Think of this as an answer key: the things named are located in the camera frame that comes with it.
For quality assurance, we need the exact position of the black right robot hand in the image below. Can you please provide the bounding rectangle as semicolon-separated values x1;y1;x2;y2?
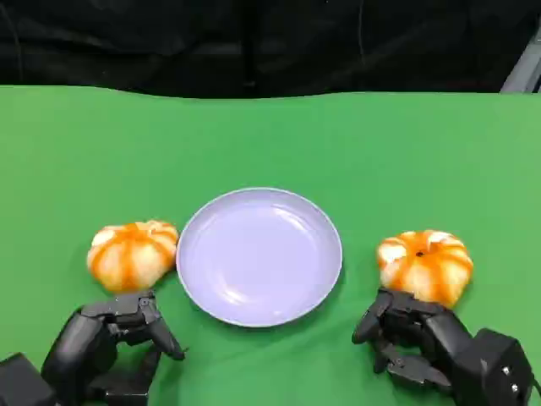
352;286;483;398

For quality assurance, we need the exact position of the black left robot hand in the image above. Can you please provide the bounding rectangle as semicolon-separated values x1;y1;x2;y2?
40;289;188;406

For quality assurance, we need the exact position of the orange white toy bread roll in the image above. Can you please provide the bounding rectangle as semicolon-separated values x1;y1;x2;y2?
86;219;180;294
375;229;474;309

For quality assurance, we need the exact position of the lilac plate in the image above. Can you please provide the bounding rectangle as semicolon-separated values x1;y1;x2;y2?
175;187;343;329

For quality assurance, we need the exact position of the green table cloth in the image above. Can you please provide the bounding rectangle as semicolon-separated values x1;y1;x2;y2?
0;84;541;406

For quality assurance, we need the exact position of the black backdrop curtain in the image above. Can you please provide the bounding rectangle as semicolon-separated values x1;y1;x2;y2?
0;0;541;99

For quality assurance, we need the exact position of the black vertical pole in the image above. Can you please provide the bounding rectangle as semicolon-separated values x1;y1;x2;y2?
242;0;257;89

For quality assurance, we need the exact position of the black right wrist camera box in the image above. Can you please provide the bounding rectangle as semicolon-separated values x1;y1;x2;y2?
450;327;536;406

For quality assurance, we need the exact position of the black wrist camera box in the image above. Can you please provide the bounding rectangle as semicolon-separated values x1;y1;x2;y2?
450;327;536;406
0;352;58;406

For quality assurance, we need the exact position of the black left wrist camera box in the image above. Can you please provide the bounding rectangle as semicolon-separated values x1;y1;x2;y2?
0;352;58;406

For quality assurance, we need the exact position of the grey metal frame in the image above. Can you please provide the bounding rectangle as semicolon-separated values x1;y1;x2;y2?
500;40;541;94

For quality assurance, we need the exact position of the thin hanging cable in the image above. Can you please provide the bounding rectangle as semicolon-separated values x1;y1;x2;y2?
358;0;366;68
0;6;23;84

